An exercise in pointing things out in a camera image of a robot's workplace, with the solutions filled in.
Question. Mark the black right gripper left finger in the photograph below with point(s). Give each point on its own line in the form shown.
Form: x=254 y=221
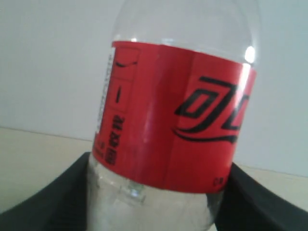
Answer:
x=59 y=206

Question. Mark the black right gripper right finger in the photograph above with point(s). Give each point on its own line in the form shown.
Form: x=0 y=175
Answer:
x=249 y=206

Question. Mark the red label clear bottle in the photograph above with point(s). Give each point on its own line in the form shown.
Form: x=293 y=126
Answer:
x=178 y=82

